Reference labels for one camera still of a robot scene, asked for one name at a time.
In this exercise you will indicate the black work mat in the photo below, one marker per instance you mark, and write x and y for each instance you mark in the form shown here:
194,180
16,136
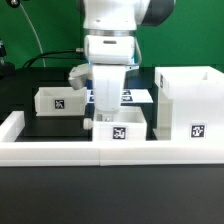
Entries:
45,129

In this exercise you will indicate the white marker tag sheet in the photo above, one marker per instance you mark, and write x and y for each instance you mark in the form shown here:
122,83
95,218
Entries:
127,96

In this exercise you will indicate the white drawer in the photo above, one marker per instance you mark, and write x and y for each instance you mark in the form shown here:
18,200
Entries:
128,124
60,101

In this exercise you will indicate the black tripod stand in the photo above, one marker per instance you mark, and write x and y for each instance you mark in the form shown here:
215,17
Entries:
6,68

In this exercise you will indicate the white foam boundary frame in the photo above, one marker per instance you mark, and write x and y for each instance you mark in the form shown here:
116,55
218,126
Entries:
14,153

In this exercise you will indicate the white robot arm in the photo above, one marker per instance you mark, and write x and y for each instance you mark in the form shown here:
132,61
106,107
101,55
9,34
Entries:
110,44

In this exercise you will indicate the white drawer cabinet box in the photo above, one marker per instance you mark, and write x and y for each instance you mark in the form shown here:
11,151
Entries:
190,104

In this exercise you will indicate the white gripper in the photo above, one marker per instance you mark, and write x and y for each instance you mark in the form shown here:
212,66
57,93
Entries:
108,84

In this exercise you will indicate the black camera knob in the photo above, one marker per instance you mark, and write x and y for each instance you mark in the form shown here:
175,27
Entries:
13,3

